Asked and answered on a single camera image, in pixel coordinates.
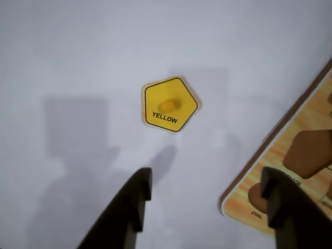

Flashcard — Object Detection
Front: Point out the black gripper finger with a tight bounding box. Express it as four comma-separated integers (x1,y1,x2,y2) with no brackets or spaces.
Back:
260,167,332,249
77,167,153,249

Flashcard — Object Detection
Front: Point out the yellow pentagon puzzle piece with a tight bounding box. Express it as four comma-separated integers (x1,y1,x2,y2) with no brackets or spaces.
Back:
141,76,201,134

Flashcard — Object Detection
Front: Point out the wooden shape puzzle board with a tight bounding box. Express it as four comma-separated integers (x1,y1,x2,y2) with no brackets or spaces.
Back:
220,58,332,238

